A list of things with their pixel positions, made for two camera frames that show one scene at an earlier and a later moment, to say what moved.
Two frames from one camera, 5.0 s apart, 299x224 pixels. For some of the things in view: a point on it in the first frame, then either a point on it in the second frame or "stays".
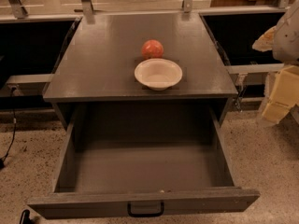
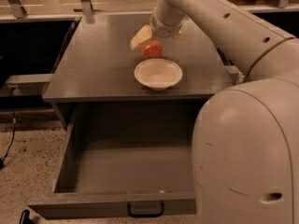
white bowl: [158, 74] stays
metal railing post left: [19, 8] stays
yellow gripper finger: [265, 42] to [166, 31]
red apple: [152, 49] stays
